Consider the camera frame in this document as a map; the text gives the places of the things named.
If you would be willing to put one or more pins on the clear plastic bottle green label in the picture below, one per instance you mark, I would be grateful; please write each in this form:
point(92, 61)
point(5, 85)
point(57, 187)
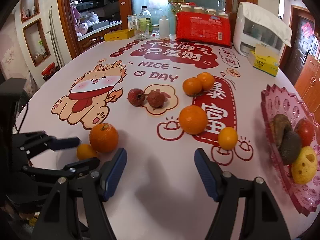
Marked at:
point(145, 19)

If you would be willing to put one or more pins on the yellow apple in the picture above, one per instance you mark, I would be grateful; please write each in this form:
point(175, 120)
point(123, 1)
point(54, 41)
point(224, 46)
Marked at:
point(304, 168)

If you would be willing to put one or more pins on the wrinkled dark red fruit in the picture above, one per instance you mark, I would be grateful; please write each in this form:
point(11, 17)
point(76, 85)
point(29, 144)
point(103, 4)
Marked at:
point(155, 99)

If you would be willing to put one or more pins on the pink plastic fruit tray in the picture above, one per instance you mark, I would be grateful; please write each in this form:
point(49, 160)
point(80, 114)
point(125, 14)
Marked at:
point(275, 100)

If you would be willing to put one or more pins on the yellow tissue box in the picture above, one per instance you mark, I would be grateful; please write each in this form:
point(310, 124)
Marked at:
point(264, 59)

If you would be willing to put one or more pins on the printed cartoon tablecloth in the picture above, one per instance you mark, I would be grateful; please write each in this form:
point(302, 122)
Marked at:
point(160, 194)

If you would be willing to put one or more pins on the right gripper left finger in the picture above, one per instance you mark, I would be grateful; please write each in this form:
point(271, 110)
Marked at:
point(59, 216)

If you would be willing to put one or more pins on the white cloth on appliance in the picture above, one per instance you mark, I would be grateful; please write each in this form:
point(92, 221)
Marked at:
point(268, 20)

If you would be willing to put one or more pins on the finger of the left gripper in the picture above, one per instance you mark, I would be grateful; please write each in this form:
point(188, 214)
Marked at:
point(69, 171)
point(33, 143)

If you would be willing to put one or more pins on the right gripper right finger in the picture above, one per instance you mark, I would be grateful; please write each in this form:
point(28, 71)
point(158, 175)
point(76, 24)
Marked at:
point(262, 216)

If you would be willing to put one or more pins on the small orange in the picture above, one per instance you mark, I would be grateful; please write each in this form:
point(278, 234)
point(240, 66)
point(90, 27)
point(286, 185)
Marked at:
point(85, 151)

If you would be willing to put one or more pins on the glass jar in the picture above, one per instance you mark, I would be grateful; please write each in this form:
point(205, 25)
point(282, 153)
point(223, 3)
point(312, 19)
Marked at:
point(141, 29)

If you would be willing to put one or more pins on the brown curved fruit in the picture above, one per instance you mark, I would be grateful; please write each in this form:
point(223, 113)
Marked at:
point(280, 125)

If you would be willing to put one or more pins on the flat yellow box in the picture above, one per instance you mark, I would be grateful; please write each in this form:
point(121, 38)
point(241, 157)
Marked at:
point(123, 34)

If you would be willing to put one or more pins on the white plastic bottle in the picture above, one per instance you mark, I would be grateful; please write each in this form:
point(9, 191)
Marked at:
point(164, 29)

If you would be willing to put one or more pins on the red apple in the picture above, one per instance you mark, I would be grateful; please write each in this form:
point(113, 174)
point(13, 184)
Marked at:
point(304, 128)

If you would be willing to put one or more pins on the orange of pair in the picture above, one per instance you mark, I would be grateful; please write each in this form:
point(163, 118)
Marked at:
point(207, 80)
point(192, 86)

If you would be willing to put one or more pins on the dark brown avocado-like fruit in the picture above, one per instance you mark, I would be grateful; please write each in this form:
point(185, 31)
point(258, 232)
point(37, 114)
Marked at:
point(290, 147)

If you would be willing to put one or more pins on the large orange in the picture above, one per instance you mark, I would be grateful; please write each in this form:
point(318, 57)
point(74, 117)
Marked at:
point(104, 138)
point(193, 119)

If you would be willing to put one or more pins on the small yellow-orange citrus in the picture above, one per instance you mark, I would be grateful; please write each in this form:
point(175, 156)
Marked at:
point(228, 138)

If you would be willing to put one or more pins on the red snack package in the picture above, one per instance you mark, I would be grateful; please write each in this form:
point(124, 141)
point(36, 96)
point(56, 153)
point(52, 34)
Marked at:
point(203, 28)

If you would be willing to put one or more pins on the white countertop appliance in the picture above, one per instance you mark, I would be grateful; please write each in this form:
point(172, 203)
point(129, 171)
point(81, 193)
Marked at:
point(247, 34)

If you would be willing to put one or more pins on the jar pack behind red package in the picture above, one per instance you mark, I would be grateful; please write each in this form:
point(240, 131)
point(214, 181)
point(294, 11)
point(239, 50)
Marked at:
point(202, 10)

